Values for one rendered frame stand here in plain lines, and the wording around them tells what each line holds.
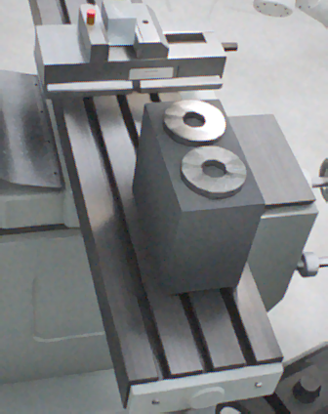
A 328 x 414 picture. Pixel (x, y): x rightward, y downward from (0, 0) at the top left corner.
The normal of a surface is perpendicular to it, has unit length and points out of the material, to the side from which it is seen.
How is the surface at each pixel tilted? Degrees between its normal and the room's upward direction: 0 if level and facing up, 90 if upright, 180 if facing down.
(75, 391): 0
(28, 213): 90
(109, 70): 90
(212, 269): 90
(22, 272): 90
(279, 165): 0
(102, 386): 0
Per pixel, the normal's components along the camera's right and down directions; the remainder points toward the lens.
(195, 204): 0.13, -0.68
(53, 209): 0.24, 0.73
